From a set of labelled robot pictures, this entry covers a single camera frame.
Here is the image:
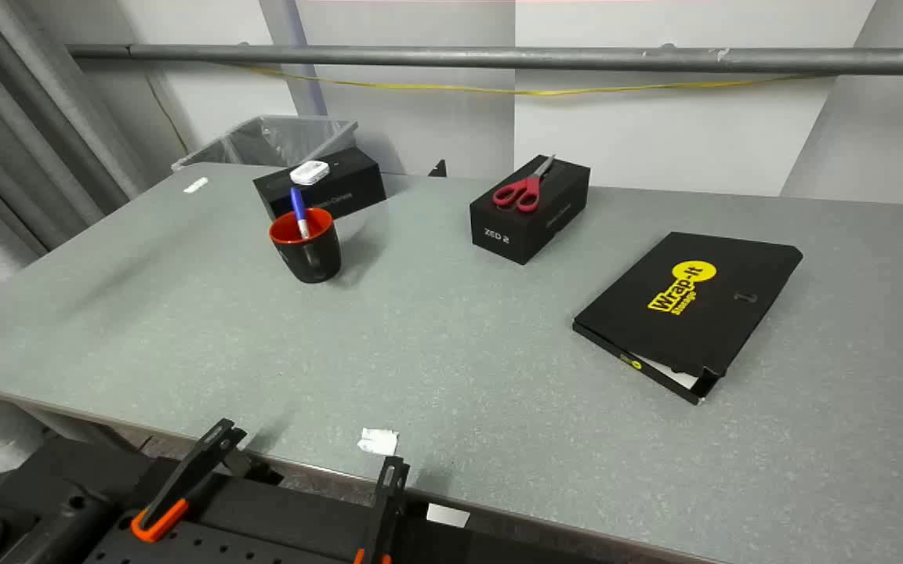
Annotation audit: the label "blue capped white marker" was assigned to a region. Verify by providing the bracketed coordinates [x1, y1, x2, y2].
[288, 184, 314, 243]

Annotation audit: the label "black cup red inside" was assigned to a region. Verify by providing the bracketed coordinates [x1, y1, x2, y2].
[265, 203, 344, 284]

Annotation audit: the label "black box holding scissors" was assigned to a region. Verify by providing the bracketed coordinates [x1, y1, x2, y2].
[466, 153, 592, 267]

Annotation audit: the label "black box with white item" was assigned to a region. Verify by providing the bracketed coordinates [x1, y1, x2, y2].
[252, 145, 388, 221]

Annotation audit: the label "white tape square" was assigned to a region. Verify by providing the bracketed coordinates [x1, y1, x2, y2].
[354, 424, 402, 460]

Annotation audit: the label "small white rounded object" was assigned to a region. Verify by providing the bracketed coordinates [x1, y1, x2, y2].
[284, 156, 331, 189]

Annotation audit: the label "grey horizontal metal pipe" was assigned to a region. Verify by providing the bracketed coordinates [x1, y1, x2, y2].
[67, 39, 903, 78]

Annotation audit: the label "black orange clamp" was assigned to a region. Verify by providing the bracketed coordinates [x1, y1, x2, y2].
[128, 416, 252, 544]
[354, 454, 413, 564]

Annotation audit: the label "white label sticker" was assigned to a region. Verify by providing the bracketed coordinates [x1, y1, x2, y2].
[424, 502, 474, 532]

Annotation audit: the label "grey plastic bin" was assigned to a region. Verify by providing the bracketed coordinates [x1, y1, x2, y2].
[169, 112, 360, 175]

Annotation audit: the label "grey vertical pole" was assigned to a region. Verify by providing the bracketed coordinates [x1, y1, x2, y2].
[258, 0, 328, 119]

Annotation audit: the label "black binder yellow logo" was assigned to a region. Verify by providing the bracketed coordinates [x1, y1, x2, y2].
[570, 227, 807, 407]

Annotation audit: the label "grey curtain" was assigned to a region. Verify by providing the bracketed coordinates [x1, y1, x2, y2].
[0, 0, 163, 306]

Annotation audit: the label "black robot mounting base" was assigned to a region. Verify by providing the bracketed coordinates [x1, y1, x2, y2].
[0, 436, 683, 564]

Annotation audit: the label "red handled scissors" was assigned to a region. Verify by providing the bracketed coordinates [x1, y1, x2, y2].
[488, 153, 559, 216]

